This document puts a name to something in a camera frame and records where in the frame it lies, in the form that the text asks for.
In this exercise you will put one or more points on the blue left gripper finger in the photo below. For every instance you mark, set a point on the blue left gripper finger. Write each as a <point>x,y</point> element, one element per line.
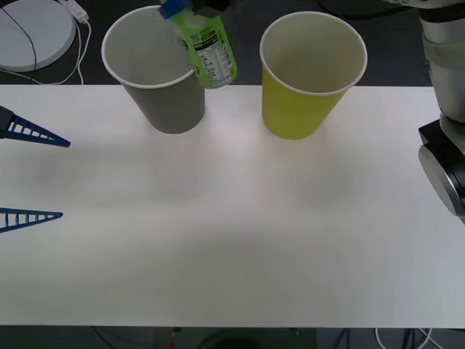
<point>22,218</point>
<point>32,131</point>

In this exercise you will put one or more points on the green plastic bottle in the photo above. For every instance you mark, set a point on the green plastic bottle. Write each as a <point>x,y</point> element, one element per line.
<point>214,54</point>

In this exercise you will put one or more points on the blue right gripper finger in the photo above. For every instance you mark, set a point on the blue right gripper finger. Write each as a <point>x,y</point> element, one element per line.
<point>172,8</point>

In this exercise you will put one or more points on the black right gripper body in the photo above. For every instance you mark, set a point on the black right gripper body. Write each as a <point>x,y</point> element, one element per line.
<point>210,7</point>

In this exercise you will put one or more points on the white power strip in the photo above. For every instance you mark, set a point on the white power strip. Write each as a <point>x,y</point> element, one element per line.
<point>78,11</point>

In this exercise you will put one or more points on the white round disc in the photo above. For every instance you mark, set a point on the white round disc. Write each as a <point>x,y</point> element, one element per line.
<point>40,36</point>

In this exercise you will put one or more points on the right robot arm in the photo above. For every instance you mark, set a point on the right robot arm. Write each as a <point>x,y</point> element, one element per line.
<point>447,72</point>

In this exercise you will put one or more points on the yellow-green plastic bin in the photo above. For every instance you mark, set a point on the yellow-green plastic bin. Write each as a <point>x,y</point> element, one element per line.
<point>294,112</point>

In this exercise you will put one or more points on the grey plastic bin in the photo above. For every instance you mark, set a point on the grey plastic bin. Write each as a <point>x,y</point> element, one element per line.
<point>174,105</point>

